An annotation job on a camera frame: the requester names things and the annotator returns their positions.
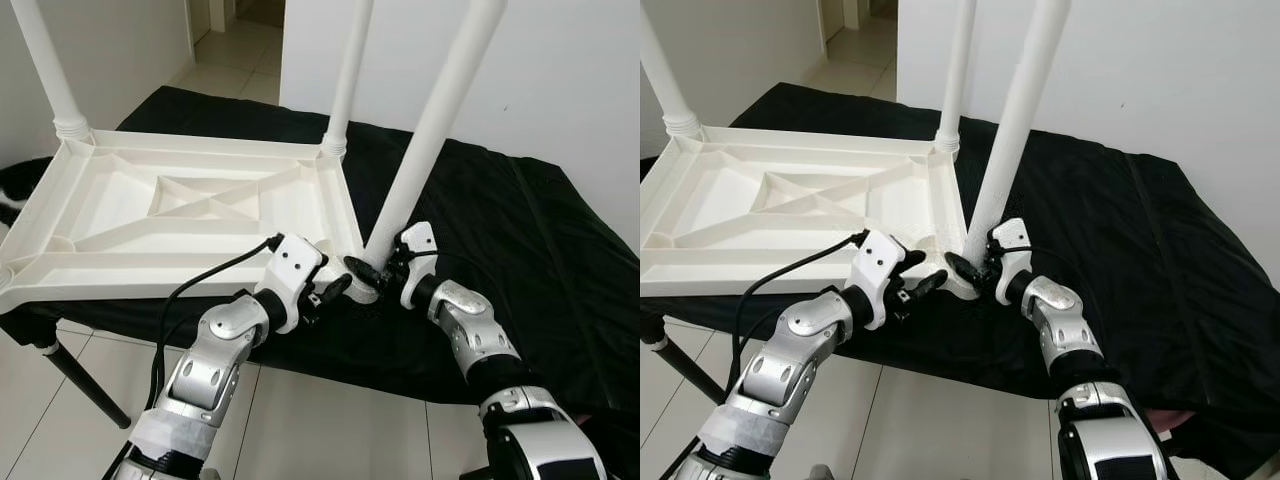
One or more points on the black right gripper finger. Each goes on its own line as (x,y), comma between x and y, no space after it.
(363,271)
(963,268)

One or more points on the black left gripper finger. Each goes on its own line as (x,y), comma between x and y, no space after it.
(912,261)
(926,287)
(322,263)
(336,290)

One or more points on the white plastic table top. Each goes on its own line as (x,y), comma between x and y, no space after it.
(760,195)
(130,200)

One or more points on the white plastic table leg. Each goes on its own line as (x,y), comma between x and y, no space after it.
(348,70)
(440,100)
(50,60)
(958,70)
(670,70)
(1025,100)

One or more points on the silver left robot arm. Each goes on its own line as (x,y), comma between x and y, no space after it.
(780,370)
(210,370)

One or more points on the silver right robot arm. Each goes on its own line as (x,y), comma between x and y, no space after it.
(475,335)
(1065,330)

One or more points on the black cloth table cover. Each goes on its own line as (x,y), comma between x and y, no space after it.
(540,250)
(1150,250)

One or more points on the black metal table leg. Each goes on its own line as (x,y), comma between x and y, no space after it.
(690,370)
(85,385)

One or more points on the pink cushion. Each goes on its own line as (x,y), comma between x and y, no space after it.
(580,415)
(1170,418)

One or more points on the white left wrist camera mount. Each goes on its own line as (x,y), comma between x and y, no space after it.
(295,258)
(882,255)

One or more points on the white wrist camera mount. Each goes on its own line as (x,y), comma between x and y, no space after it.
(882,255)
(295,258)
(1012,237)
(420,240)

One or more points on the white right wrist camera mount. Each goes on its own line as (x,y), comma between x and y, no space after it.
(420,240)
(1012,237)

